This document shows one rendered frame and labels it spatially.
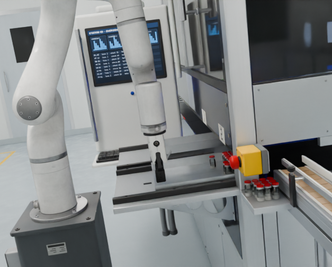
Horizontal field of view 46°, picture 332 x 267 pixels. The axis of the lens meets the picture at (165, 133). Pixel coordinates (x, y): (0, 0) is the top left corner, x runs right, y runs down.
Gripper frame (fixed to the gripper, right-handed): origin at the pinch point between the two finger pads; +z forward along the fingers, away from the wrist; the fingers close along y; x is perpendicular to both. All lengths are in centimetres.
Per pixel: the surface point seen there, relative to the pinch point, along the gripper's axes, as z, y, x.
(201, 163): 4.3, 19.1, -16.9
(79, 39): -50, 83, 30
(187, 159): 1.9, 19.6, -11.8
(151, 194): 2.8, -8.1, 3.9
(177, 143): 4, 54, -12
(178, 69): -30, 65, -17
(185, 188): 2.7, -8.1, -7.2
